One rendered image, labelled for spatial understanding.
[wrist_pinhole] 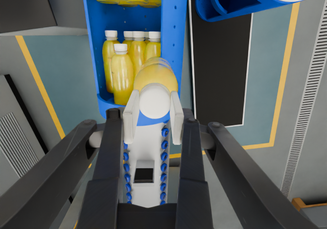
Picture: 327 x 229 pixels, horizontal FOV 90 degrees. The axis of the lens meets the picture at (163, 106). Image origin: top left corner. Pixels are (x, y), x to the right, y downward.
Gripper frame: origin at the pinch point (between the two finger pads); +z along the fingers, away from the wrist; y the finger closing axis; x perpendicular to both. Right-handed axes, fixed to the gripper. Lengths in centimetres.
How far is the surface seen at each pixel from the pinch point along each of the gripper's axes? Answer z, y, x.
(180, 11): 31.6, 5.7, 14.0
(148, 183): 42, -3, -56
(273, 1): 47, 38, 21
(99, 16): 43.9, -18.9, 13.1
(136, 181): 43, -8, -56
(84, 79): 150, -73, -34
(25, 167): 114, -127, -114
